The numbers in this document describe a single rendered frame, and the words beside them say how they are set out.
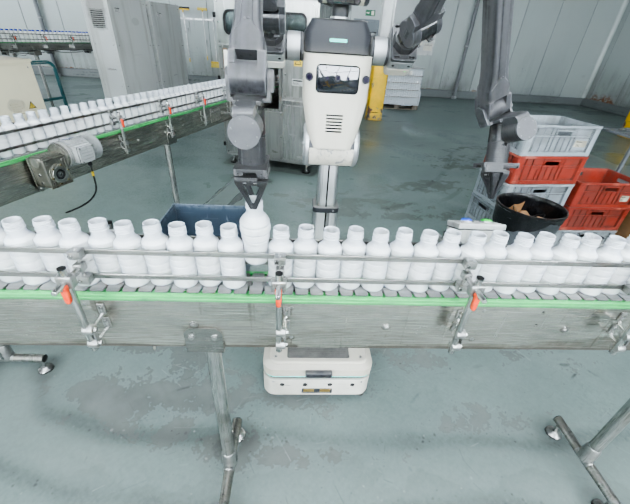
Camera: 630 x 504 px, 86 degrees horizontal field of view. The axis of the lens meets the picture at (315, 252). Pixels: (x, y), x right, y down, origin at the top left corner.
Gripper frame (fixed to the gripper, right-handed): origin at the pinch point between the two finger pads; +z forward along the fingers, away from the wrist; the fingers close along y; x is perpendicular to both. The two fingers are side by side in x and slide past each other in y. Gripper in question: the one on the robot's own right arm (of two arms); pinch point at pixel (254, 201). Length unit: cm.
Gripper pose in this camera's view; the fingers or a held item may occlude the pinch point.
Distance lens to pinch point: 76.5
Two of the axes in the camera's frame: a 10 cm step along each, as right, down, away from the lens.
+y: 0.4, 5.4, -8.4
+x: 10.0, 0.3, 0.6
